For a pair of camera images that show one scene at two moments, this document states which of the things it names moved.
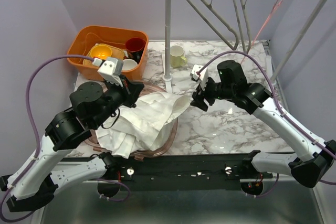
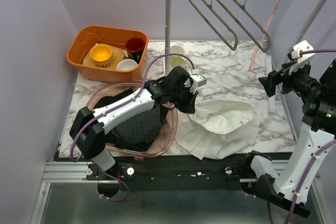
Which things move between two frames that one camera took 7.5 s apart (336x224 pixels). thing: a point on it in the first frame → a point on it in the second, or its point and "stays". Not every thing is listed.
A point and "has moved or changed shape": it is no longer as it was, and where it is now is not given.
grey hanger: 209,6 stays
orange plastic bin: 84,36 stays
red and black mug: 135,47 stays
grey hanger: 243,6 has moved or changed shape
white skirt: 145,126 → 217,127
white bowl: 129,64 stays
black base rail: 188,171 stays
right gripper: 198,96 → 275,77
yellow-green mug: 177,59 stays
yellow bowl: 101,51 stays
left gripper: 134,89 → 189,107
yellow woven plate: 116,52 stays
